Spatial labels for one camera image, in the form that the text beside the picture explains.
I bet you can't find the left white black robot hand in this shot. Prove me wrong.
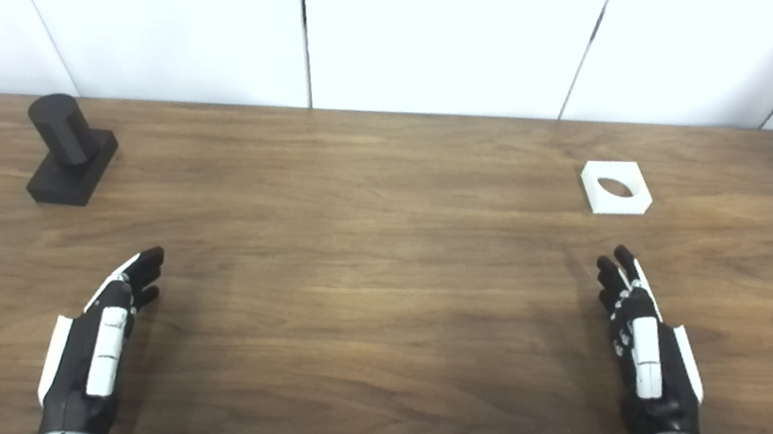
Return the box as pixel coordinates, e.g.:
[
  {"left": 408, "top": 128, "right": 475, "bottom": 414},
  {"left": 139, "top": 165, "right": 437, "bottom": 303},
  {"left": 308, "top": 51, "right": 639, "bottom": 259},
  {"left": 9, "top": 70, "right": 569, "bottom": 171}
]
[{"left": 33, "top": 233, "right": 167, "bottom": 434}]

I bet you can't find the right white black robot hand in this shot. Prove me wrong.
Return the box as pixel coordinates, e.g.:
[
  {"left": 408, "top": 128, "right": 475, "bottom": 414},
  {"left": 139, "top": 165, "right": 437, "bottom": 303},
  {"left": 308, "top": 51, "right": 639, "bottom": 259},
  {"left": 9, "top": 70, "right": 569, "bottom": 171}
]
[{"left": 575, "top": 242, "right": 722, "bottom": 434}]

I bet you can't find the white square piece with hole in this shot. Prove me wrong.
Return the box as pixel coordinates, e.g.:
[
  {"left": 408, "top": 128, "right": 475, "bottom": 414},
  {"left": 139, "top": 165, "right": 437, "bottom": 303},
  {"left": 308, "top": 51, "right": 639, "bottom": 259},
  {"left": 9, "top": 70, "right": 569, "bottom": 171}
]
[{"left": 576, "top": 156, "right": 657, "bottom": 221}]

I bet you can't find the black peg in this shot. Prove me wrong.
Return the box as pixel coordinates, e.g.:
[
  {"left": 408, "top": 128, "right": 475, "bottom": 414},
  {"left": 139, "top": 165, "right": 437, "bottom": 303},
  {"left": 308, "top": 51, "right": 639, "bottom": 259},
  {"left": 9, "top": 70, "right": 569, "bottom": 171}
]
[{"left": 18, "top": 89, "right": 125, "bottom": 212}]

